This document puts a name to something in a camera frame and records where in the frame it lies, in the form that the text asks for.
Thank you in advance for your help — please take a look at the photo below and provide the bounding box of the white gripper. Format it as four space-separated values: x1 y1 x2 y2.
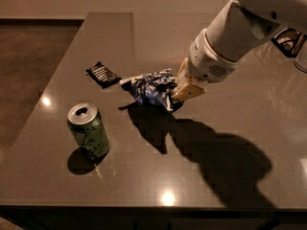
172 29 238 102

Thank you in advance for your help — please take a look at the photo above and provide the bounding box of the blue chip bag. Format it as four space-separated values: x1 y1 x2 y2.
120 68 183 113

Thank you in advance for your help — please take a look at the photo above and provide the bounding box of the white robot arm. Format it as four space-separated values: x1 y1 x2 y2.
172 0 307 101

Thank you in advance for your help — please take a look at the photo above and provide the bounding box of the green soda can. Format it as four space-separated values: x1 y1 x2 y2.
67 103 109 160

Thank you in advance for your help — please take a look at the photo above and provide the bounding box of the black snack packet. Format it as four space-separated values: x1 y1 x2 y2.
85 61 121 89

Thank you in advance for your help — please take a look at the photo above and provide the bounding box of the black wire basket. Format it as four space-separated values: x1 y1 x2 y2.
272 28 307 58

